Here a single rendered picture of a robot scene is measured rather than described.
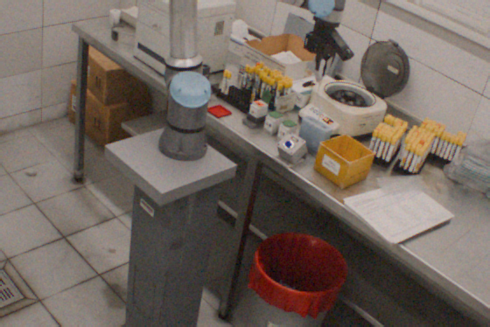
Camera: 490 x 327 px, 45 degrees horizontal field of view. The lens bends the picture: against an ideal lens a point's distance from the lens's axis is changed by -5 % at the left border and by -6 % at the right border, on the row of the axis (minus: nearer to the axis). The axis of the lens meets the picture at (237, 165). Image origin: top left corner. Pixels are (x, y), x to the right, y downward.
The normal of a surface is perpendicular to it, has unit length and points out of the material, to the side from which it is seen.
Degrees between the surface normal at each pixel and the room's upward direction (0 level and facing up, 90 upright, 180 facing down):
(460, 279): 0
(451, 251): 0
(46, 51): 90
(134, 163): 1
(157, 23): 90
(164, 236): 90
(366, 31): 90
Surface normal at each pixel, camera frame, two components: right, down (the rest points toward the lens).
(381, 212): 0.16, -0.83
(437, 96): -0.72, 0.27
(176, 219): 0.68, 0.49
